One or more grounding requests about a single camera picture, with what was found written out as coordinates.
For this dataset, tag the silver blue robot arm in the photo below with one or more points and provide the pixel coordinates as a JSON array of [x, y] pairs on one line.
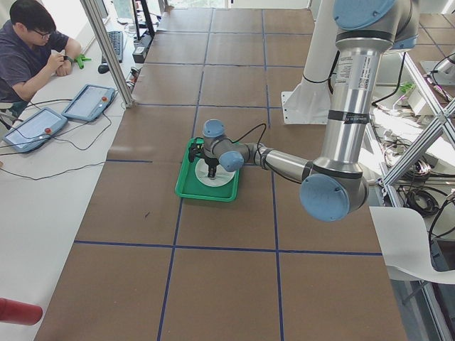
[[332, 185]]

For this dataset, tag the red cylinder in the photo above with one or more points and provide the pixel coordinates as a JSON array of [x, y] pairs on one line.
[[20, 313]]

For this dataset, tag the far blue teach pendant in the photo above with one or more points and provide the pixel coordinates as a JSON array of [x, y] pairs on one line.
[[89, 103]]

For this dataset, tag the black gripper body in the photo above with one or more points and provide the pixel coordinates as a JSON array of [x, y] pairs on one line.
[[212, 163]]

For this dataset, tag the white round plate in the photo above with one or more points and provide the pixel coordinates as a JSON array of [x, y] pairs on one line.
[[222, 177]]

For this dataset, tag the black keyboard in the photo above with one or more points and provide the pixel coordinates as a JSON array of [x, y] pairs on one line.
[[116, 39]]

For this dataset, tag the green plastic toy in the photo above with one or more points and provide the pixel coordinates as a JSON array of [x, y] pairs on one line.
[[80, 60]]

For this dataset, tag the blue teach pendant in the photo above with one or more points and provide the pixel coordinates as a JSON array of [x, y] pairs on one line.
[[89, 103], [35, 130]]

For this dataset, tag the white paper sheet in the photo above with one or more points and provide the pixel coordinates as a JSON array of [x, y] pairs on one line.
[[402, 236]]

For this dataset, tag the seated person in blue shirt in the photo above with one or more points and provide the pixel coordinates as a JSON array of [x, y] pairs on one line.
[[32, 51]]

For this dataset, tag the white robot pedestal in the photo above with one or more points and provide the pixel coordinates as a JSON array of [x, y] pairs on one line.
[[310, 100]]

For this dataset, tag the near blue teach pendant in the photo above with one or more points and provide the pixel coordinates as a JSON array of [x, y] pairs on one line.
[[35, 130]]

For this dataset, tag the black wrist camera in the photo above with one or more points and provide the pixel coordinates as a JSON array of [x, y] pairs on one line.
[[195, 149]]

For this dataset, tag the grey aluminium frame post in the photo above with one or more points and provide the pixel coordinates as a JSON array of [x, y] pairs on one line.
[[94, 17]]

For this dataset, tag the right aluminium frame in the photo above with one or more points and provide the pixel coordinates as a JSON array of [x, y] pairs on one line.
[[441, 124]]

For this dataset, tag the green plastic tray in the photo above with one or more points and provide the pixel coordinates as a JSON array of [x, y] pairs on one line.
[[188, 186]]

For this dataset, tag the black computer mouse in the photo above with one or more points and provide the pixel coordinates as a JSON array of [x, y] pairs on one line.
[[103, 68]]

